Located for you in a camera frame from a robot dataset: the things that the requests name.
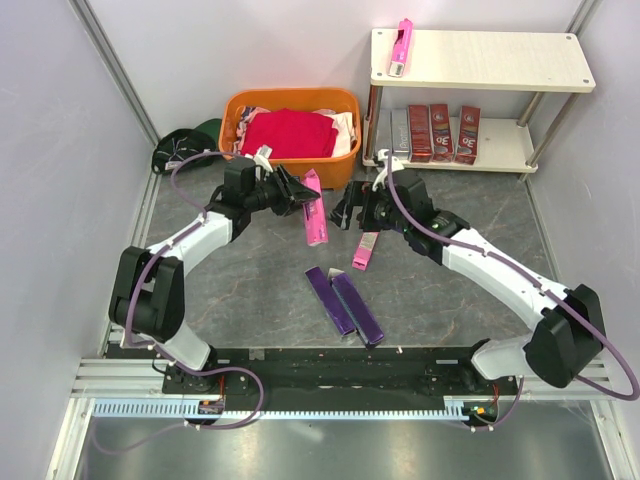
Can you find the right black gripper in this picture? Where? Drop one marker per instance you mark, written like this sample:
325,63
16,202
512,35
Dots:
357,194

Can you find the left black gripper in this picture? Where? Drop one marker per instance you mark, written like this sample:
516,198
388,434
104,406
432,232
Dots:
298,191

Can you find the pink labelled toothpaste box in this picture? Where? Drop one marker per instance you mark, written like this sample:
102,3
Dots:
364,250

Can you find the silver Protefix toothpaste box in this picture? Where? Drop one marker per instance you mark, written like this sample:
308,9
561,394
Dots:
400,134

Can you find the silver-sided red toothpaste box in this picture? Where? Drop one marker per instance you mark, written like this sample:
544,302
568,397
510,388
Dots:
420,135

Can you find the red 3D toothpaste box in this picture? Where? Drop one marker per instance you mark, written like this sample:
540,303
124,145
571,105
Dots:
442,140
467,144

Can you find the purple toothpaste box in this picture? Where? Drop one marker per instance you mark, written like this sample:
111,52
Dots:
365,322
330,301

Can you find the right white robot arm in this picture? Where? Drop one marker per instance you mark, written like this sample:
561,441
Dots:
566,326

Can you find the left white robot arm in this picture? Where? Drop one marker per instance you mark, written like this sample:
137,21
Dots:
148,297

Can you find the white two-tier shelf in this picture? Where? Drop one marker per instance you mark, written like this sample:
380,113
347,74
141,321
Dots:
538,63

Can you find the red folded cloth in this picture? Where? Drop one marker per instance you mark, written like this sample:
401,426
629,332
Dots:
291,134

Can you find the dark green cap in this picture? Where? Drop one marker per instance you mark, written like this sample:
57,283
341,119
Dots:
183,143

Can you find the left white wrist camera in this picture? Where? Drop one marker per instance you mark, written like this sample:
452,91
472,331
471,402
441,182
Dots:
262,158

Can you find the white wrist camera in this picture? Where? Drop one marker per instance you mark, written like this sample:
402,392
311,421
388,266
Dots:
386,162
262,158

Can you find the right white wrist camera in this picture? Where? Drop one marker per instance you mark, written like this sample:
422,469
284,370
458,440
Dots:
386,162

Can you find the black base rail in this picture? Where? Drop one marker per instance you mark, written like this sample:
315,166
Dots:
436,371

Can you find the blue slotted cable duct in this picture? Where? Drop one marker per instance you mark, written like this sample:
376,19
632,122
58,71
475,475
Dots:
439,409

